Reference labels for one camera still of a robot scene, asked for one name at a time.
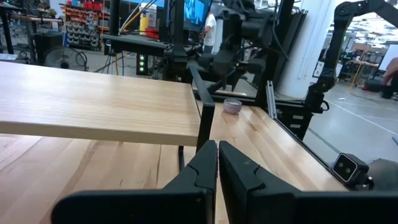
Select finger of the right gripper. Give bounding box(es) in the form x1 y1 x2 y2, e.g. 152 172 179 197
197 51 239 77
245 58 267 76

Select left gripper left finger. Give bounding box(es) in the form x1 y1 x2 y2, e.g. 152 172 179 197
51 139 218 224

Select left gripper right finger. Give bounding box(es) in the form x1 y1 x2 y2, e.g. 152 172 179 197
218 140 398 224

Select black jointed stand arm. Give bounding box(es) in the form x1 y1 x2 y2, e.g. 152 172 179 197
304 0 398 113

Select person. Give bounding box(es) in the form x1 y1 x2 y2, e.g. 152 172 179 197
201 11 218 55

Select blue lit monitor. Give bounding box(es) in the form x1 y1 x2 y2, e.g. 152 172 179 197
182 0 213 32

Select black box with green lights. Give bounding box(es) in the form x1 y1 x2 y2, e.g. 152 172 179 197
136 53 149 76

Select yellow and white bottle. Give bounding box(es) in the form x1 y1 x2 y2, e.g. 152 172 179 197
139 2 157 35

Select wooden riser shelf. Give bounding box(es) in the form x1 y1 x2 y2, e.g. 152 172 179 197
0 60 216 172

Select person's hand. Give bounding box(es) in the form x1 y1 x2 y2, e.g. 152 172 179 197
382 57 398 86

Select storage bin shelf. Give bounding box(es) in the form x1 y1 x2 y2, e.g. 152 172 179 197
63 1 104 51

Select black floor fan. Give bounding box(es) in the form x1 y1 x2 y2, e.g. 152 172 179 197
43 46 89 70

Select black table-level camera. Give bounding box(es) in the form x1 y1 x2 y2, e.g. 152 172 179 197
331 152 374 190

